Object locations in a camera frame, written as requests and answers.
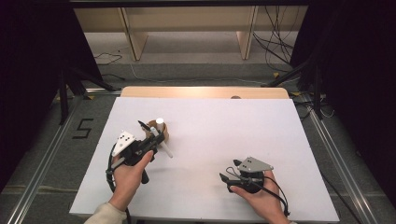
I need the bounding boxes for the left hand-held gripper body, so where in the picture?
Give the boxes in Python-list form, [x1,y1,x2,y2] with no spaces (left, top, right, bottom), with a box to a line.
[106,130,158,185]

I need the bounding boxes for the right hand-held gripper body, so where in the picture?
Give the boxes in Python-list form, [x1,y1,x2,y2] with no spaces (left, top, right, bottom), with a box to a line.
[227,156,275,194]

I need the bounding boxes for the wooden pen holder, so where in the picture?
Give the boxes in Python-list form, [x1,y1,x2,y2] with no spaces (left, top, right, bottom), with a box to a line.
[145,119,171,145]

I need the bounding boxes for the thin white pen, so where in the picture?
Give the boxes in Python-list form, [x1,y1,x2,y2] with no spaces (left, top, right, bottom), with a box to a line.
[149,126,174,159]

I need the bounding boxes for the black pen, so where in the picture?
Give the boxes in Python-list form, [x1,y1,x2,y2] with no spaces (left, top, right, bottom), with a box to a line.
[137,119,151,132]

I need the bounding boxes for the person's right hand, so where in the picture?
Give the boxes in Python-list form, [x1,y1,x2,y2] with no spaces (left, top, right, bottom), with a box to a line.
[229,170,290,224]

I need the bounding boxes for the person's left hand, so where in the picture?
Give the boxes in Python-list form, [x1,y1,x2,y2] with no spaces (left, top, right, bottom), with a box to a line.
[108,149,155,212]

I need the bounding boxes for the white table cover sheet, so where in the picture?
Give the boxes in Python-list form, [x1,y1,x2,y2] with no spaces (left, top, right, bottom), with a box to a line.
[68,96,341,223]

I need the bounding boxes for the light wooden table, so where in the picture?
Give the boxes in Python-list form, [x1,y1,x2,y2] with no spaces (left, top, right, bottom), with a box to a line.
[120,86,290,101]

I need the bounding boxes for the black metal stand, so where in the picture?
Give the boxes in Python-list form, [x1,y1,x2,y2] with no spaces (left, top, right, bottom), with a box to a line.
[57,66,119,125]
[261,59,325,120]

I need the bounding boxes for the black curtain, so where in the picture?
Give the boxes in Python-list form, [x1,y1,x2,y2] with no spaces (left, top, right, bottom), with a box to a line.
[0,0,104,194]
[289,0,396,200]

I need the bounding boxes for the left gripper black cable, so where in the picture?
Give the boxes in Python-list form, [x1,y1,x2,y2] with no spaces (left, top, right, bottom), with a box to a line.
[105,144,132,224]

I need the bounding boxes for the black floor cable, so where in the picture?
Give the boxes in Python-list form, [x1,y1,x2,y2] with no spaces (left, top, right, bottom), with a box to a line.
[101,73,125,82]
[93,51,124,66]

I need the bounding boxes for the tangled floor cables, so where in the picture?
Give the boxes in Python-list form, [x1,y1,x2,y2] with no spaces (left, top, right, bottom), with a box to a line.
[290,91,335,120]

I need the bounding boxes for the aluminium floor rail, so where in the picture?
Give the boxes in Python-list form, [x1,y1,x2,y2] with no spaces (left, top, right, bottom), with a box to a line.
[6,88,122,224]
[306,110,381,224]

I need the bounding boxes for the hanging black cable bundle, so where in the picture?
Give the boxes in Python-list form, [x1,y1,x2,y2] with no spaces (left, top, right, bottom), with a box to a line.
[252,5,302,73]

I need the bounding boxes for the black frame bar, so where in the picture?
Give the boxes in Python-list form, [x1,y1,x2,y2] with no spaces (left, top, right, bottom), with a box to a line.
[68,0,312,8]

